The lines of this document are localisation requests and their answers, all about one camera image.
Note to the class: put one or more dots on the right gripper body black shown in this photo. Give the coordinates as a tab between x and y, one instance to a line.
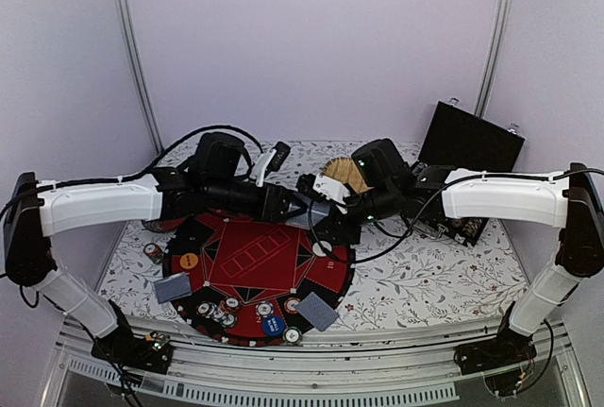
381	203

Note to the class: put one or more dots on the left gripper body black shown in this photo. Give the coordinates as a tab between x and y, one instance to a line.
221	195

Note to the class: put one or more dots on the orange big blind button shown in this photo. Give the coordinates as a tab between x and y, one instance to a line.
188	261

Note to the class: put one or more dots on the multicolour chip stack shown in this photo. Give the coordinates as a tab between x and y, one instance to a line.
153	252

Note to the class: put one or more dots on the white dealer button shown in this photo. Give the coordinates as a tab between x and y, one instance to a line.
319	249

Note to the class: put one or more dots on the round red black poker mat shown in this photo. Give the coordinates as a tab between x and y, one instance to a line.
253	262

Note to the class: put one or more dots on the dealt blue card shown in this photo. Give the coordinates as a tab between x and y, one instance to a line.
172	288
317	312

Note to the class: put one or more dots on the blue white poker chip stack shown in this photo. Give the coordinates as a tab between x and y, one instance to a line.
225	318

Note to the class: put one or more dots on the red white poker chip stack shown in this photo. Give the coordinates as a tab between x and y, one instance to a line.
291	304

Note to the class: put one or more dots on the blue small blind button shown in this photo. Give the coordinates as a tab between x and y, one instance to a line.
273	325

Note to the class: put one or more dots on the green poker chip stack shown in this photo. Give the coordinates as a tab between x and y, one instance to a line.
292	335

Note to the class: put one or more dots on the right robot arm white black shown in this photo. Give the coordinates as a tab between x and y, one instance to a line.
564	200

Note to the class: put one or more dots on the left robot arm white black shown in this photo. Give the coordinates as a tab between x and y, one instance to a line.
39	210

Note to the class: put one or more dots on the woven bamboo tray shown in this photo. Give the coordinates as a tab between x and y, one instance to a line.
346	171

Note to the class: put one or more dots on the red floral round dish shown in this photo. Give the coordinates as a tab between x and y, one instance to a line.
161	226

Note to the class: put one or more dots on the black poker set case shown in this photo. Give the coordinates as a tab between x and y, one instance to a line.
460	139

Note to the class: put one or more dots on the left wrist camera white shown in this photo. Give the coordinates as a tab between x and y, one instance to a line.
269	162

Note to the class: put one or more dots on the aluminium front rail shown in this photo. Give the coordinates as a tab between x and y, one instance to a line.
391	367

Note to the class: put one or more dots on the aluminium frame post left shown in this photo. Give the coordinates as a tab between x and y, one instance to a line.
136	69

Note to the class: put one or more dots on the aluminium frame post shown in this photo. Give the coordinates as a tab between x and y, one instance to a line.
502	14
136	69

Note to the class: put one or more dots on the aluminium frame post right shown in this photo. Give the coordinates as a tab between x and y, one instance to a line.
502	14

